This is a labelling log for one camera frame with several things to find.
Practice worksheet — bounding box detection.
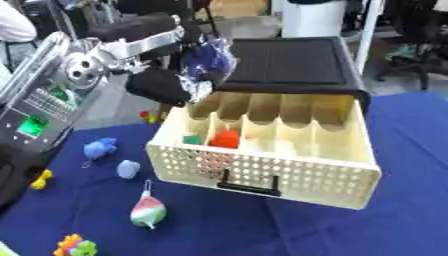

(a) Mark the blue and white soft toy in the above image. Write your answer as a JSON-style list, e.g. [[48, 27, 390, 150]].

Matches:
[[176, 37, 240, 104]]

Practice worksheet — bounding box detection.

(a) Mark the white post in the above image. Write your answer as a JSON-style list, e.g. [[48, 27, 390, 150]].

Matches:
[[353, 0, 387, 76]]

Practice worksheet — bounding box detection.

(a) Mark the watermelon slice soft toy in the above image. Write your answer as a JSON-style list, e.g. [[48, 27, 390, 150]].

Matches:
[[127, 179, 168, 230]]

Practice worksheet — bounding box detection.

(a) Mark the black office chair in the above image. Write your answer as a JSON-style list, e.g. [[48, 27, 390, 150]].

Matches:
[[374, 0, 448, 91]]

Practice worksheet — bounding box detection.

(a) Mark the orange and green spiky toy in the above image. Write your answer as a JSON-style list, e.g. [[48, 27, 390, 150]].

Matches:
[[52, 233, 100, 256]]

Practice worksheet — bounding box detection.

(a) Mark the black cabinet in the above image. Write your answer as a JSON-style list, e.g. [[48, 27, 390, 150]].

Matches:
[[211, 36, 373, 114]]

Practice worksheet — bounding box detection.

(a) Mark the person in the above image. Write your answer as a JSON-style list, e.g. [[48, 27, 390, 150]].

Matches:
[[0, 0, 39, 73]]

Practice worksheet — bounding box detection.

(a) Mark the pale compartment drawer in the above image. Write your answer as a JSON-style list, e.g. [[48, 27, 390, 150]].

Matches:
[[145, 91, 384, 211]]

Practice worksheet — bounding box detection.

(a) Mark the blue soft toy with ring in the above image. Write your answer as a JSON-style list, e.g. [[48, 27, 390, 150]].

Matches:
[[80, 137, 119, 169]]

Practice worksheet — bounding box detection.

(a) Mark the green block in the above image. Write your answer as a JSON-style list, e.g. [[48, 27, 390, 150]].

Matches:
[[182, 134, 203, 146]]

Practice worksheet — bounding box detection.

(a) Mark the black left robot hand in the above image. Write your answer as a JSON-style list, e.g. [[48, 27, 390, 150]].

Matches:
[[61, 13, 231, 107]]

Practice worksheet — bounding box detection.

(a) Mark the red and yellow toy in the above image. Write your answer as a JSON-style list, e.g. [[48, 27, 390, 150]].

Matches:
[[138, 110, 158, 125]]

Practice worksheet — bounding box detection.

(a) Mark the white cylindrical bin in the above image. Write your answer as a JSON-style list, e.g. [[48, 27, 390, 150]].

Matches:
[[280, 0, 349, 38]]

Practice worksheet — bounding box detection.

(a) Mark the black drawer handle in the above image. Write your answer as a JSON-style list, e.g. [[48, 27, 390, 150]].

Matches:
[[215, 168, 284, 197]]

